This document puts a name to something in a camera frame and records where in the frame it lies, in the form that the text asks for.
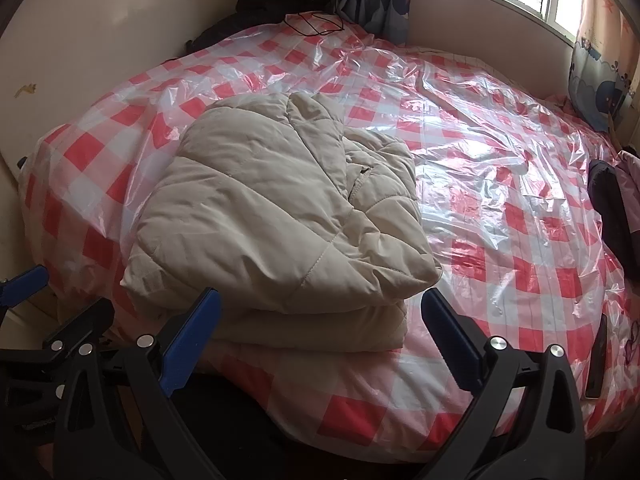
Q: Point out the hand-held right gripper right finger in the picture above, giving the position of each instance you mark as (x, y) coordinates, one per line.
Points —
(450, 340)

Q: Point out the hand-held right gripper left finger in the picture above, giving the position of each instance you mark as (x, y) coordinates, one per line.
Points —
(192, 340)

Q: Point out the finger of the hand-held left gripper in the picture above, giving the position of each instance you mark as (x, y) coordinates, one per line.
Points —
(85, 320)
(30, 277)

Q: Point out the beige quilted jacket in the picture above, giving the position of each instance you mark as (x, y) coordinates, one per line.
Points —
(260, 210)

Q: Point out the black phone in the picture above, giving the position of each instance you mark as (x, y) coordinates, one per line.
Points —
(597, 360)

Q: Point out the bed with checked plastic sheet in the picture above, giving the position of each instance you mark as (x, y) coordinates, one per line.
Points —
(500, 160)

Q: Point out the purple and black jacket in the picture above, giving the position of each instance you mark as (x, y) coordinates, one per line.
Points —
(612, 200)

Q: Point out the peach and blue curtain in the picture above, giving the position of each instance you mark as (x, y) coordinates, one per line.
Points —
(600, 75)

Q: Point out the blue patterned curtain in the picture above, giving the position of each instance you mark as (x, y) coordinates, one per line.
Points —
(385, 0)

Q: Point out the small wall sticker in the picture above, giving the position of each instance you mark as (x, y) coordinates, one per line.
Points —
(25, 91)

